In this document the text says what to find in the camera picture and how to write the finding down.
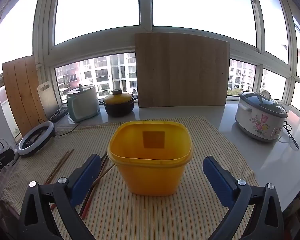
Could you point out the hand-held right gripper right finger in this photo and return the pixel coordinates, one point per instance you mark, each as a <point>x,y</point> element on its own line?
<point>218,180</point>

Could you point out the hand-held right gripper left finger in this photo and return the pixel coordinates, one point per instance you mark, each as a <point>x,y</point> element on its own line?
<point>86,177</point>

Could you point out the brown wooden chopstick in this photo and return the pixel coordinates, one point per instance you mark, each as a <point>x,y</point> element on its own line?
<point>102,176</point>

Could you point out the reddish brown chopstick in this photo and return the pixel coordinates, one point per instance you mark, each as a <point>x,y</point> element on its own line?
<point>52,206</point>
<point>87,206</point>

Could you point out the yellow plastic bucket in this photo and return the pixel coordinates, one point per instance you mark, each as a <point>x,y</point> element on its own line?
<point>150,175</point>

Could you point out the orange-brown plank board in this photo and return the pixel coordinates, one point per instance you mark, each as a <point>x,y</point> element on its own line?
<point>20,92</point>

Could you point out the striped yellow cloth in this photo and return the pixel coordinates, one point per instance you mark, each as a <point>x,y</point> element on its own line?
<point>140,217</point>

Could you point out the black power strip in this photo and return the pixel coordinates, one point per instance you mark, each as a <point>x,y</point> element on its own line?
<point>61,113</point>

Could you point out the white floral rice cooker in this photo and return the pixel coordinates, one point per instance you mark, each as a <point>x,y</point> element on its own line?
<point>255,120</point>

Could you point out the pale green electric cooker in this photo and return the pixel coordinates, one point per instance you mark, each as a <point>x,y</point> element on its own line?
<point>83,105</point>

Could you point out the black pot with yellow lid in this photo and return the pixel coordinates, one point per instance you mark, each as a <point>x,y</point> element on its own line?
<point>118,107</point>

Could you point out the large light wooden board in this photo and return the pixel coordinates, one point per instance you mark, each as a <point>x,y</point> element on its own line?
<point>182,72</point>

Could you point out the white window frame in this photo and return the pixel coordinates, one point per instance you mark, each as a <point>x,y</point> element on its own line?
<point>145,5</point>

